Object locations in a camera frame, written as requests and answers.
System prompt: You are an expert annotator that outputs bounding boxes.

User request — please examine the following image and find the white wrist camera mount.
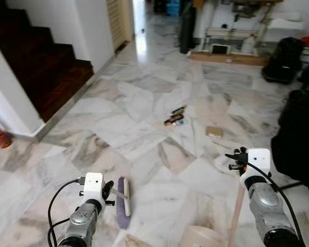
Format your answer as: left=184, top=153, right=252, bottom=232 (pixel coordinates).
left=246, top=148, right=271, bottom=178
left=82, top=172, right=105, bottom=206

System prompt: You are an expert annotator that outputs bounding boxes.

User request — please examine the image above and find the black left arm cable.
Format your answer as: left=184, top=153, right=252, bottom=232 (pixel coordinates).
left=47, top=178, right=85, bottom=247

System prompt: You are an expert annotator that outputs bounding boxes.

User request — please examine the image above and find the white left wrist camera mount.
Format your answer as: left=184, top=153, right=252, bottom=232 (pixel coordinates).
left=82, top=172, right=105, bottom=206

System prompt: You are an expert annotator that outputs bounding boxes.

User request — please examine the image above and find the wooden louvered door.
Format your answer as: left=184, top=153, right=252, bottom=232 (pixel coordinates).
left=107, top=0, right=134, bottom=52

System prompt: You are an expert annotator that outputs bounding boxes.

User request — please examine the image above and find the white plastic jug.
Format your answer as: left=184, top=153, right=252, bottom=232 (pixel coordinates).
left=246, top=35, right=258, bottom=54

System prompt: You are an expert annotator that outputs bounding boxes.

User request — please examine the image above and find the cream long-handled dustpan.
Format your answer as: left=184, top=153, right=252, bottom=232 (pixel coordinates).
left=179, top=183, right=247, bottom=247

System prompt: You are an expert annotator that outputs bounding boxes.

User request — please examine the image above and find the black upright suitcase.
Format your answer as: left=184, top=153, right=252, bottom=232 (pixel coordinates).
left=262, top=37, right=305, bottom=84

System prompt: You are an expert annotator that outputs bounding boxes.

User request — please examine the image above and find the dark wooden staircase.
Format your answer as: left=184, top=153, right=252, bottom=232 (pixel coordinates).
left=0, top=0, right=95, bottom=123

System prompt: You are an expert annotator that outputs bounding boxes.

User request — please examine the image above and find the tan cardboard box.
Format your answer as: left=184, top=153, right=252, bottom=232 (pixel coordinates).
left=206, top=126, right=224, bottom=137

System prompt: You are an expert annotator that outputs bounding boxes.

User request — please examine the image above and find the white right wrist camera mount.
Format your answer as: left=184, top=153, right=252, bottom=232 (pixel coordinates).
left=246, top=148, right=271, bottom=178

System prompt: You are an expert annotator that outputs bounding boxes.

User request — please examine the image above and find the purple-bristled broom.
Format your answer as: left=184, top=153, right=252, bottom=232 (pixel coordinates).
left=109, top=177, right=132, bottom=230

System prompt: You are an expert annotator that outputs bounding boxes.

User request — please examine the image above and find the white metal shelf rack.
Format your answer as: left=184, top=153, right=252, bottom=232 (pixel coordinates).
left=203, top=0, right=279, bottom=55

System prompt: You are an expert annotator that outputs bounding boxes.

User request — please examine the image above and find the long wooden plank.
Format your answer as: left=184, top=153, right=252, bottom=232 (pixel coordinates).
left=189, top=51, right=268, bottom=66

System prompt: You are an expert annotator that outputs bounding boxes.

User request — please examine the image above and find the blue crate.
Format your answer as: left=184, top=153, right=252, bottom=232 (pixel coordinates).
left=166, top=0, right=183, bottom=16

